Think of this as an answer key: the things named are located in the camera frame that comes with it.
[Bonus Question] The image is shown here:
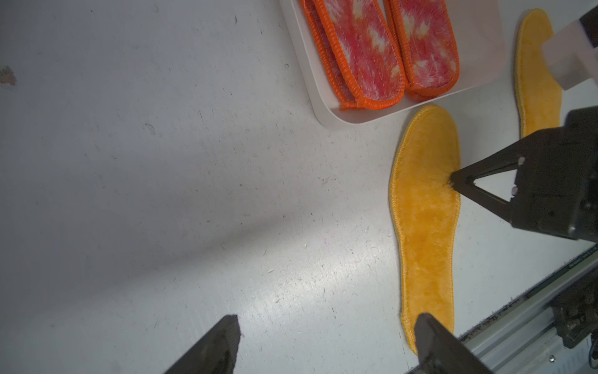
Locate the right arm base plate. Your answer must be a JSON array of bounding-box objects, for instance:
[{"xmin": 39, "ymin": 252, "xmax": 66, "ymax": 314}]
[{"xmin": 551, "ymin": 278, "xmax": 597, "ymax": 349}]

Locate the aluminium front rail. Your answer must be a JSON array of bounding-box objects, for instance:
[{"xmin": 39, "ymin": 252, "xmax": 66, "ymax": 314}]
[{"xmin": 459, "ymin": 246, "xmax": 597, "ymax": 373}]

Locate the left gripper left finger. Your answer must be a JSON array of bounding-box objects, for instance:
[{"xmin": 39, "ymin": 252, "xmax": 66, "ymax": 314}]
[{"xmin": 165, "ymin": 315, "xmax": 241, "ymax": 374}]

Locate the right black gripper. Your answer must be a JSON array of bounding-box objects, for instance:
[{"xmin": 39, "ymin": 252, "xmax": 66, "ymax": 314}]
[{"xmin": 450, "ymin": 106, "xmax": 597, "ymax": 242}]

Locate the red insole orange trim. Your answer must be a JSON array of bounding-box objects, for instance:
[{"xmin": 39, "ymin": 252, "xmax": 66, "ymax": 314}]
[
  {"xmin": 300, "ymin": 0, "xmax": 358, "ymax": 111},
  {"xmin": 385, "ymin": 0, "xmax": 460, "ymax": 101},
  {"xmin": 312, "ymin": 1, "xmax": 406, "ymax": 110}
]

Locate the yellow insole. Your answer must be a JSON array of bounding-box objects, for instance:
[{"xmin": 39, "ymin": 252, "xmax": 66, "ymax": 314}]
[
  {"xmin": 514, "ymin": 9, "xmax": 562, "ymax": 138},
  {"xmin": 389, "ymin": 105, "xmax": 460, "ymax": 352}
]

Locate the white storage tray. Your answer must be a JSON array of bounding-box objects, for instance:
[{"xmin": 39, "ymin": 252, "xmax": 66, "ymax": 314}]
[{"xmin": 280, "ymin": 0, "xmax": 508, "ymax": 129}]

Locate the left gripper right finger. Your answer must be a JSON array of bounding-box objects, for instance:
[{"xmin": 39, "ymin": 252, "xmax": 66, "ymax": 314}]
[{"xmin": 414, "ymin": 313, "xmax": 492, "ymax": 374}]

